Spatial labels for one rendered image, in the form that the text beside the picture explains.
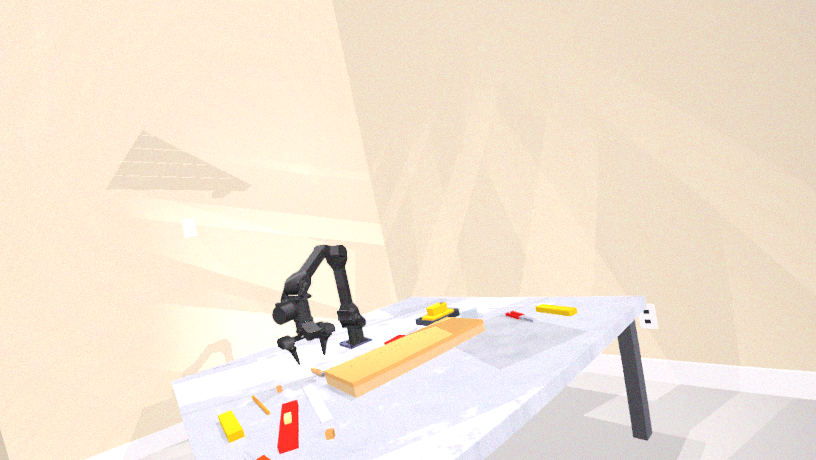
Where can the cream floor panel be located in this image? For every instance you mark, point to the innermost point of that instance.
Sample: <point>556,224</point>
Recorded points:
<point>369,371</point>

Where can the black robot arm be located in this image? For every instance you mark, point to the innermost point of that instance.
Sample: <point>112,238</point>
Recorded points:
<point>298,284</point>

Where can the thin yellow rod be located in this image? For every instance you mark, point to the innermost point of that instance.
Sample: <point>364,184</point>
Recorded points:
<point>261,406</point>

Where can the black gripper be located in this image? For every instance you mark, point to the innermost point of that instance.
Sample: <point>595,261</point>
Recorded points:
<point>287,342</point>

